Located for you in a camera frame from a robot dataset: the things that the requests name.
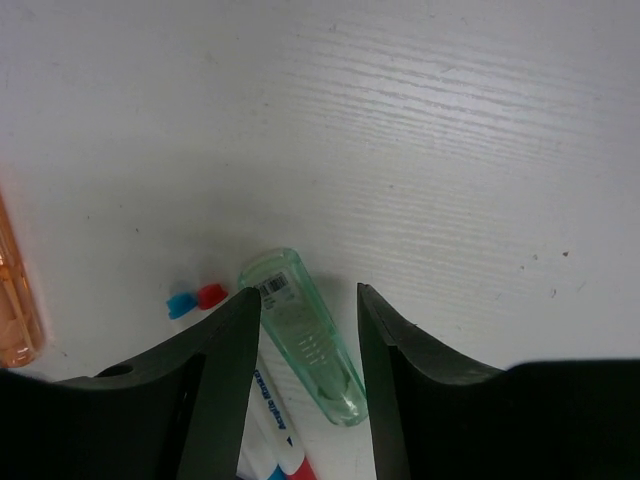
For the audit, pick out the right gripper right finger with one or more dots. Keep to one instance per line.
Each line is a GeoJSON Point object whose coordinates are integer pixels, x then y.
{"type": "Point", "coordinates": [436, 413]}

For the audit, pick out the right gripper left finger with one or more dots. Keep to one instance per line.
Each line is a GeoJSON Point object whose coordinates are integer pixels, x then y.
{"type": "Point", "coordinates": [176, 411]}

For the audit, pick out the green correction tape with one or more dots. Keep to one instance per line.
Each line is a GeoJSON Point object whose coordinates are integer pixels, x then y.
{"type": "Point", "coordinates": [298, 322]}

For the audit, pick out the orange correction tape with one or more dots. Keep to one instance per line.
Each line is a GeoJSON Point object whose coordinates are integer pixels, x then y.
{"type": "Point", "coordinates": [22, 335]}

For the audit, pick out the red capped white marker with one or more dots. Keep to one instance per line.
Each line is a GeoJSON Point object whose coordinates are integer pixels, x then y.
{"type": "Point", "coordinates": [280, 410]}

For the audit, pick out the blue capped white marker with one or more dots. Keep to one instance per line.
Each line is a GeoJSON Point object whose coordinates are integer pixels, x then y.
{"type": "Point", "coordinates": [258, 459]}

